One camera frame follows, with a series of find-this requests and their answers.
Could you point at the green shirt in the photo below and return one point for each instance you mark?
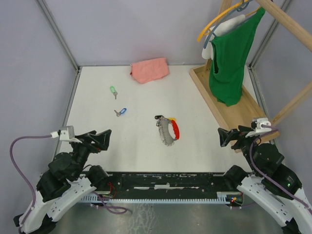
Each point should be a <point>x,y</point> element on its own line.
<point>230,54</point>

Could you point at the right aluminium frame post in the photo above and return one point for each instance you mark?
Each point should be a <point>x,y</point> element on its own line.
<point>268,27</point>

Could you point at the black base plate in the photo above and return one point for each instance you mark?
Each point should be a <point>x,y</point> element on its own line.
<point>165,185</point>

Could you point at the white garment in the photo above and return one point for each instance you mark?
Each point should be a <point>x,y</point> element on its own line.
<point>223,28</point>

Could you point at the key with green tag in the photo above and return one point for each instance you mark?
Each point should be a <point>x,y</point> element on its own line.
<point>113,91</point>

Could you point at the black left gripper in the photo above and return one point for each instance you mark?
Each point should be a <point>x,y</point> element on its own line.
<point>103,142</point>

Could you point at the folded pink cloth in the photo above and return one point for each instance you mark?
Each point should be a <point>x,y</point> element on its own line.
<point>149,70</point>

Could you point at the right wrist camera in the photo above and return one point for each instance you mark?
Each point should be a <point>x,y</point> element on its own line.
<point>259,126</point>

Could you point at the wooden clothes rack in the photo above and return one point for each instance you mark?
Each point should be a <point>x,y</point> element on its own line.
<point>248,108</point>

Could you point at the blue grey hanger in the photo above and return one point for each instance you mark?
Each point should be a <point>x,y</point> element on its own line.
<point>248,15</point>

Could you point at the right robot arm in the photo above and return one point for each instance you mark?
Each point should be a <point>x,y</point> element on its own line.
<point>273,186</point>

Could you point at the aluminium corner frame post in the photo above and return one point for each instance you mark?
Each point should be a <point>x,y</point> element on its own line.
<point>47,13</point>

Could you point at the metal key organizer red handle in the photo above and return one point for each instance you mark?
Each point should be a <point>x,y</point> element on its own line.
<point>163,125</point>

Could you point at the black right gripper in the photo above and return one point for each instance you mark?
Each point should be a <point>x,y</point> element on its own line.
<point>225,135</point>

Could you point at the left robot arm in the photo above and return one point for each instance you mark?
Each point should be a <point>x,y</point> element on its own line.
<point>65,182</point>

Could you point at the key with dark blue tag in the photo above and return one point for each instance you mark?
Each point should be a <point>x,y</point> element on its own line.
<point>159,117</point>

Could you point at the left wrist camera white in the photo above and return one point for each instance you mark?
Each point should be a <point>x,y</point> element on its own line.
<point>66,133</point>

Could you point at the yellow hanger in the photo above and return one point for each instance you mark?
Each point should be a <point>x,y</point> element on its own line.
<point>221,16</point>

